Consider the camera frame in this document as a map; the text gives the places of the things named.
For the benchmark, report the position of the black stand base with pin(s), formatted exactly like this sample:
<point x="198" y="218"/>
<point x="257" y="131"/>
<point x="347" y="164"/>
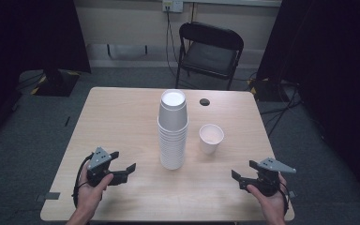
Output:
<point x="267" y="90"/>
<point x="56" y="82"/>

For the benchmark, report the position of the grey wall trunking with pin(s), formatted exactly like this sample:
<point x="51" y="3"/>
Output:
<point x="128" y="51"/>

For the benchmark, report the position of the grey tape strip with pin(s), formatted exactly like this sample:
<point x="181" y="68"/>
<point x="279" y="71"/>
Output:
<point x="292" y="194"/>
<point x="48" y="196"/>

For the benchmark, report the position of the single white paper cup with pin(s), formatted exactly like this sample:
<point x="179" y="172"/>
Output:
<point x="211" y="137"/>

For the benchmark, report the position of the person's left hand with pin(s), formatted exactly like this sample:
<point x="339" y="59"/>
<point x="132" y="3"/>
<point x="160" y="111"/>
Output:
<point x="90" y="197"/>

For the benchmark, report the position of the stack of white paper cups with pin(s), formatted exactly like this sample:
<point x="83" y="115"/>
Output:
<point x="172" y="137"/>

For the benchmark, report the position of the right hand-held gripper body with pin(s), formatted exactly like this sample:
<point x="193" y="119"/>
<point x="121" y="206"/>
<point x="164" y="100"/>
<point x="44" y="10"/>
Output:
<point x="270" y="179"/>

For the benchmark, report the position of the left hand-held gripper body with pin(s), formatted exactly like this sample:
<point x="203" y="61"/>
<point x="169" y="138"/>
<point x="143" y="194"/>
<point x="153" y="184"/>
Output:
<point x="97" y="162"/>

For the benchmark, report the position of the white wall socket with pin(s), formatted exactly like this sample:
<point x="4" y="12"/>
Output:
<point x="172" y="5"/>

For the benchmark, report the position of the black folding chair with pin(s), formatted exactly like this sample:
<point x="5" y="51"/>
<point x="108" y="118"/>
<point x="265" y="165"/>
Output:
<point x="209" y="56"/>

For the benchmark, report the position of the dark curtain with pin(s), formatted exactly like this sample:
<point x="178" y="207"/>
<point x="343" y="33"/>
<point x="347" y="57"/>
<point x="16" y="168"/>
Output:
<point x="334" y="78"/>
<point x="28" y="47"/>

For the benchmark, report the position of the person's right hand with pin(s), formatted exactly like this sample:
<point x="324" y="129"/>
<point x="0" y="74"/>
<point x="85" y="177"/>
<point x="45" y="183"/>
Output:
<point x="272" y="203"/>

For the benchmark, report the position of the black table grommet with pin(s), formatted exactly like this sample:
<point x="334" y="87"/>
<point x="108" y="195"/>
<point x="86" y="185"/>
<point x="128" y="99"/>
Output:
<point x="204" y="102"/>

